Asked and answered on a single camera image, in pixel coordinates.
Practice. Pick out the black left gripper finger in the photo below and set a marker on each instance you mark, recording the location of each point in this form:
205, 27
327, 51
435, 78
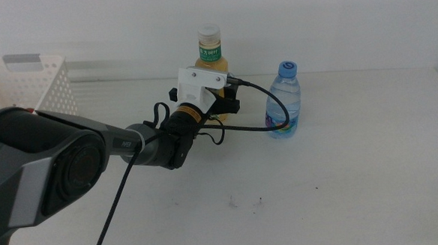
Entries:
231, 92

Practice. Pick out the white perforated plastic basket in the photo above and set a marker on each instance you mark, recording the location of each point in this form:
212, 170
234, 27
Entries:
21, 84

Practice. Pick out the small water bottle blue cap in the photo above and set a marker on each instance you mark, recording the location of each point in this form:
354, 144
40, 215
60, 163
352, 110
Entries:
283, 93

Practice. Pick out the yellow juice bottle green label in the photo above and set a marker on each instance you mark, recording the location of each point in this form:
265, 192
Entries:
210, 51

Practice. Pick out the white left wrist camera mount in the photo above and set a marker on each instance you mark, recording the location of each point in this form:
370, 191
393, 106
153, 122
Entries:
198, 86

